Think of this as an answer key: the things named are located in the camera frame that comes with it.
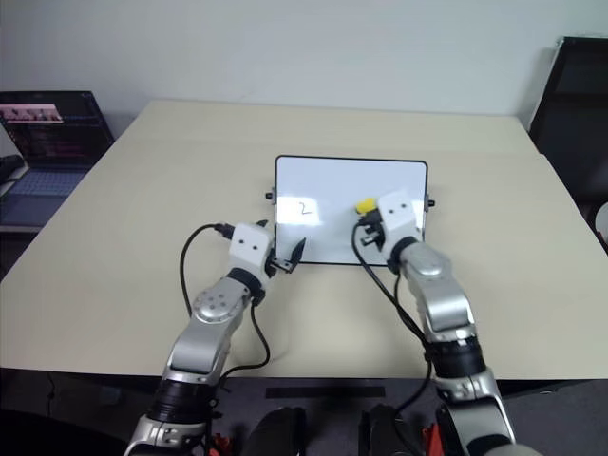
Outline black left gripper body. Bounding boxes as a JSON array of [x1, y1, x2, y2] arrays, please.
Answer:
[[266, 254, 294, 277]]

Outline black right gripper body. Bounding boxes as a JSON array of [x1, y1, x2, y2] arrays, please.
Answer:
[[358, 220, 387, 251]]

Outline small black-framed whiteboard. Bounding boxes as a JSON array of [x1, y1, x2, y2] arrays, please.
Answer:
[[264, 154, 437, 268]]

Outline red part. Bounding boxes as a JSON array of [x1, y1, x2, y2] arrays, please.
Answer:
[[210, 419, 235, 456], [420, 421, 446, 456]]

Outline dark rounded shape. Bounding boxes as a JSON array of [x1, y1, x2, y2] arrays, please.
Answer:
[[358, 403, 410, 456]]

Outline black chair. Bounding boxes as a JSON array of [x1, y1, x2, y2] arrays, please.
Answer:
[[528, 35, 608, 213]]

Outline white round object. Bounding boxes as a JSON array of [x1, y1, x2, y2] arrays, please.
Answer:
[[593, 200, 608, 254]]

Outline open laptop with lit screen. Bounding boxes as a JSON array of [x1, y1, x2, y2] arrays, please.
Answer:
[[0, 90, 117, 227]]

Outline black object beside laptop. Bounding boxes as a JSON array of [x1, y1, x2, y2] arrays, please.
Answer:
[[0, 154, 26, 185]]

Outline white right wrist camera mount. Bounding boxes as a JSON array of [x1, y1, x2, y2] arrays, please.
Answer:
[[376, 188, 425, 249]]

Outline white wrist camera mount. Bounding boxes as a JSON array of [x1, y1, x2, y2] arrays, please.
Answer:
[[376, 188, 425, 249], [226, 221, 277, 282]]

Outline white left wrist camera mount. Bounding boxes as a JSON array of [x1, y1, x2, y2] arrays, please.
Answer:
[[226, 221, 277, 282]]

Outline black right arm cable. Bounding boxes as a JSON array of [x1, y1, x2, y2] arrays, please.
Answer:
[[350, 222, 436, 415]]

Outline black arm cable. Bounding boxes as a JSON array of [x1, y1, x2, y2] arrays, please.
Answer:
[[350, 222, 436, 415], [179, 220, 273, 379]]

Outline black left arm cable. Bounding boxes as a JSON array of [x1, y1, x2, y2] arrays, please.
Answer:
[[179, 220, 273, 379]]

